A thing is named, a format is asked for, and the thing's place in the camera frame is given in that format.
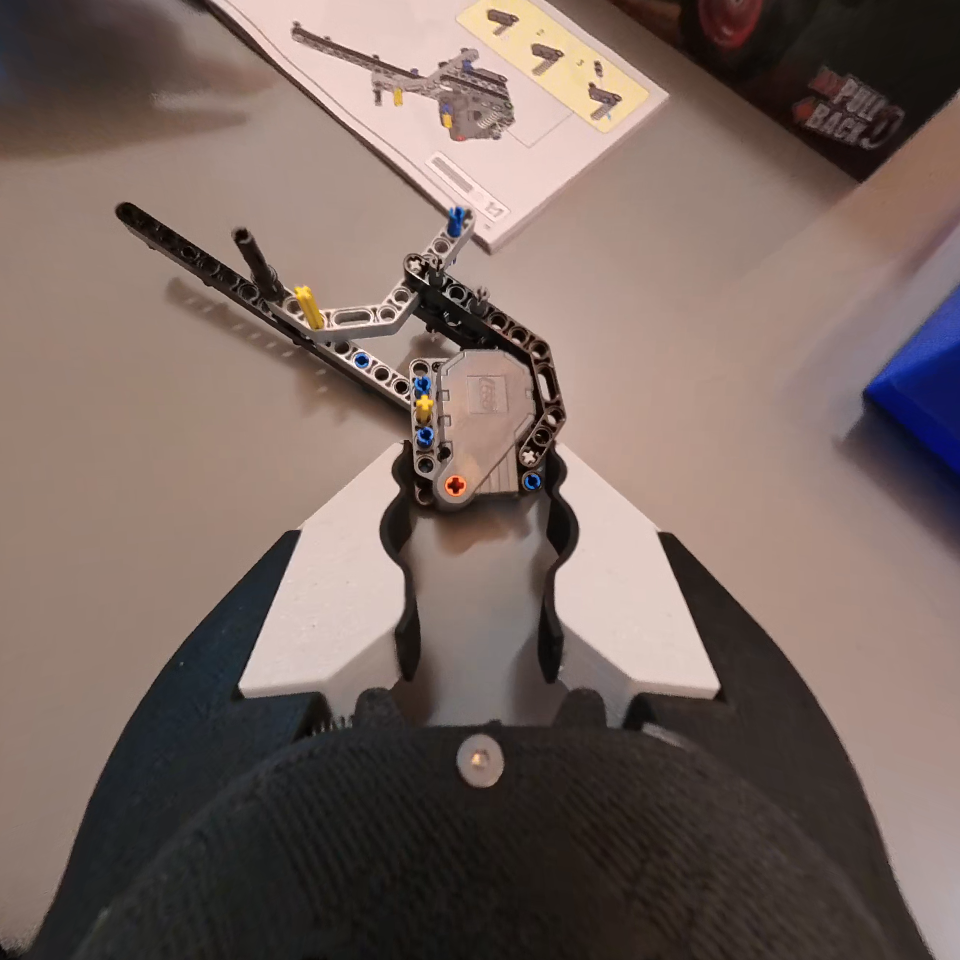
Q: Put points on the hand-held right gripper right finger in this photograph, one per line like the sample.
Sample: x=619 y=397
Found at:
x=637 y=607

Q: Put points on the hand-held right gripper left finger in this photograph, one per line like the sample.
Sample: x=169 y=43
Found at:
x=330 y=600

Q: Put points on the toy brick chassis assembly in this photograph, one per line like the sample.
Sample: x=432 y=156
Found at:
x=487 y=412

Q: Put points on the blue plastic bin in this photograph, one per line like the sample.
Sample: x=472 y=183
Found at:
x=926 y=375

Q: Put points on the building instruction booklet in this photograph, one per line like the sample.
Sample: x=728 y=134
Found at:
x=525 y=187

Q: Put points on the toy truck set box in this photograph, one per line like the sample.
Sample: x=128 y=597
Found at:
x=825 y=60

